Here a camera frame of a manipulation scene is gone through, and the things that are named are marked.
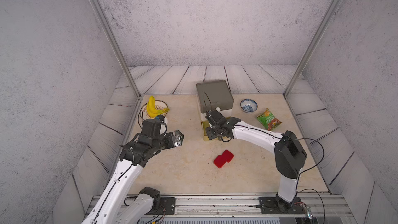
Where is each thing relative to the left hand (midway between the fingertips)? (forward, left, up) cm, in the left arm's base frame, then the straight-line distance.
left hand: (178, 137), depth 73 cm
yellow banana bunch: (+31, +23, -16) cm, 42 cm away
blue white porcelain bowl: (+36, -44, -19) cm, 60 cm away
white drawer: (+23, -26, -11) cm, 37 cm away
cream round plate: (+39, +18, -21) cm, 48 cm away
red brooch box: (0, -25, -21) cm, 33 cm away
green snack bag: (+20, -53, -16) cm, 59 cm away
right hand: (+10, -16, -11) cm, 22 cm away
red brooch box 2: (-3, -20, -22) cm, 30 cm away
